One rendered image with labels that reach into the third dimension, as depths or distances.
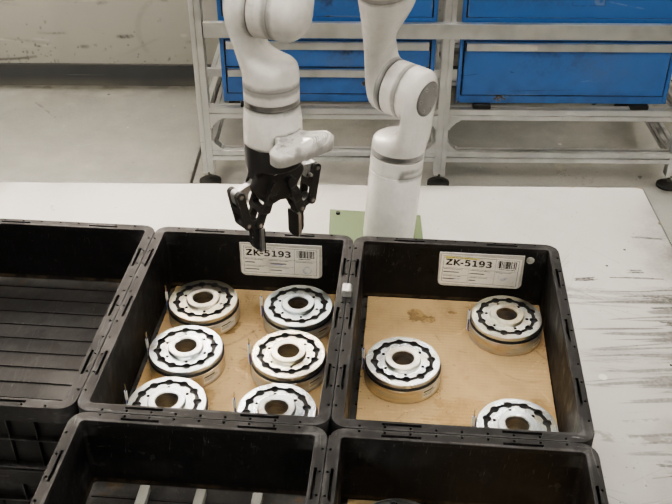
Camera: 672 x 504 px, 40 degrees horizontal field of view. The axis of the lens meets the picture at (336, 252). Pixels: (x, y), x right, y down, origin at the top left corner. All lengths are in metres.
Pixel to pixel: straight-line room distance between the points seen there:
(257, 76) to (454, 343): 0.49
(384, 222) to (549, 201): 0.47
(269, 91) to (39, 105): 3.07
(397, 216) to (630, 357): 0.45
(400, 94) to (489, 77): 1.74
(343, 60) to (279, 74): 2.06
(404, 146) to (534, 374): 0.45
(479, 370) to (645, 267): 0.59
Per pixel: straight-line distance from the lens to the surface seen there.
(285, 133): 1.14
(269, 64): 1.12
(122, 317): 1.25
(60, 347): 1.39
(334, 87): 3.21
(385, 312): 1.39
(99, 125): 3.91
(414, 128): 1.53
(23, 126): 3.99
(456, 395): 1.26
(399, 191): 1.58
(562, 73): 3.26
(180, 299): 1.38
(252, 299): 1.42
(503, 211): 1.90
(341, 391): 1.11
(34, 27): 4.26
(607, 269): 1.78
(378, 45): 1.48
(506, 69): 3.22
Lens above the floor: 1.69
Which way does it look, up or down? 34 degrees down
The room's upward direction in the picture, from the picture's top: straight up
